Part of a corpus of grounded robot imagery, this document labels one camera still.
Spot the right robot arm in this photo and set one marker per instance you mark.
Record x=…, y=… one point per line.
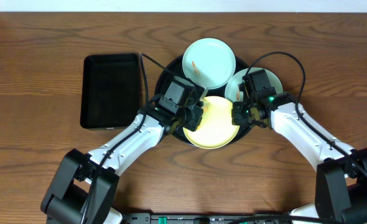
x=341, y=183

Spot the light blue plate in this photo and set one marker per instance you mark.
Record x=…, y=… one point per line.
x=232, y=91
x=210, y=62

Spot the black rectangular tray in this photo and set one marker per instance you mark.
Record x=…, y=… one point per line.
x=110, y=91

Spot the yellow plate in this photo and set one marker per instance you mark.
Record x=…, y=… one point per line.
x=215, y=129

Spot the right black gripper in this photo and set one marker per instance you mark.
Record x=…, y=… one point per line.
x=239, y=112

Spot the light blue plate back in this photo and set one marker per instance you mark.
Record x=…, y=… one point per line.
x=210, y=62

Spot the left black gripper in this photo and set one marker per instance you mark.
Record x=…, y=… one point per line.
x=195, y=117

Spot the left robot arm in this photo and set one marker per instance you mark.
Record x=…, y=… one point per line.
x=83, y=187

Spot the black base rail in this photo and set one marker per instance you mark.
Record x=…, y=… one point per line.
x=185, y=218

